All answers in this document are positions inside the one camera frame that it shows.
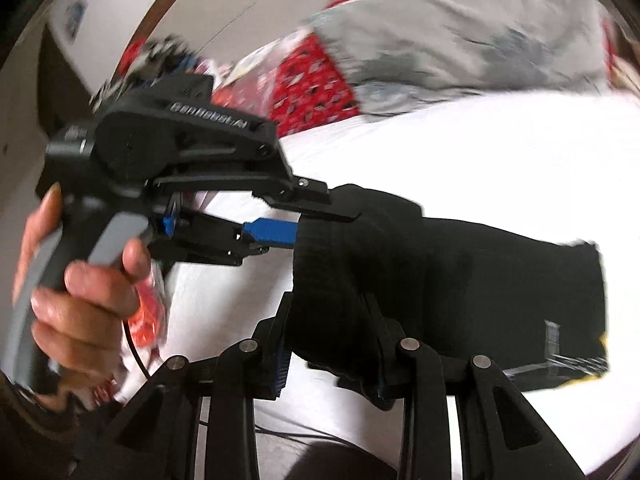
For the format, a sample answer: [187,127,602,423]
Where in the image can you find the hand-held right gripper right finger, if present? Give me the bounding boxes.
[364,294,587,480]

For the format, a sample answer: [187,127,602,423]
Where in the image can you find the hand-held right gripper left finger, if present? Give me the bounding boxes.
[74,292,295,480]

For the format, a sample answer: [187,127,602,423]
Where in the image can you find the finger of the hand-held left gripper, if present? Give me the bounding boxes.
[148,208,302,267]
[257,177,362,224]

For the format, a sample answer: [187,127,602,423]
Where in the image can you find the black pants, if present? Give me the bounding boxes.
[292,184,612,397]

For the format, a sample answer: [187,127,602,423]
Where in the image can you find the person's left hand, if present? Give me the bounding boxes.
[14,182,152,397]

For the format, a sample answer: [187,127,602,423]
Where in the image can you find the red printed blanket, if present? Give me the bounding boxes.
[120,0,581,137]

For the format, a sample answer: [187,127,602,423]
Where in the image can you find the plastic bag with orange contents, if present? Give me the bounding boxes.
[90,260,169,406]

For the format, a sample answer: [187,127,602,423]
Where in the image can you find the white quilted mattress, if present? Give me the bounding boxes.
[115,91,640,476]

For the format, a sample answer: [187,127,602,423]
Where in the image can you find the grey floral pillow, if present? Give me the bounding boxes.
[305,0,617,113]

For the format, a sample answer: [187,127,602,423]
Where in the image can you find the thin black cable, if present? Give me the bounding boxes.
[124,317,151,378]

